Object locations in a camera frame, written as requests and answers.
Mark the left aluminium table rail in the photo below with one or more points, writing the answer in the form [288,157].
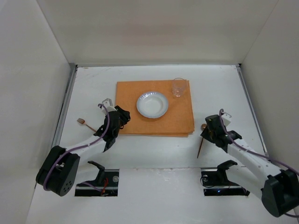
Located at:
[64,106]

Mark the aluminium table rail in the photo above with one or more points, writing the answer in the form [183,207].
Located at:
[239,70]
[64,106]

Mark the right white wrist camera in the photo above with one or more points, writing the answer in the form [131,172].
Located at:
[226,118]

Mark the copper spoon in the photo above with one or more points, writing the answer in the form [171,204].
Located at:
[203,126]

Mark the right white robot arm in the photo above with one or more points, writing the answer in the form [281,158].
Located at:
[277,188]

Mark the white round plate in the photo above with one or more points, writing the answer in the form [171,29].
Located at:
[152,104]

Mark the orange cloth placemat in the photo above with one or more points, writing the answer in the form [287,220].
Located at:
[177,121]

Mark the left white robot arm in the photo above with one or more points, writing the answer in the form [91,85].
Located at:
[65,167]

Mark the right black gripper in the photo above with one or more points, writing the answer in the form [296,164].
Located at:
[209,131]

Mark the right aluminium table rail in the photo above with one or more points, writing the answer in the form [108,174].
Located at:
[239,70]

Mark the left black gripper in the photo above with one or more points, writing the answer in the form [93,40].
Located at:
[122,114]

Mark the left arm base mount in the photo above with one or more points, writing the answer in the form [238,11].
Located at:
[94,180]

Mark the copper fork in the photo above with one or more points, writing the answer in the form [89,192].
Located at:
[83,122]

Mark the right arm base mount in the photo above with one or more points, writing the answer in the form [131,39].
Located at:
[216,183]

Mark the clear drinking glass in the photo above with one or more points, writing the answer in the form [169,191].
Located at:
[178,86]

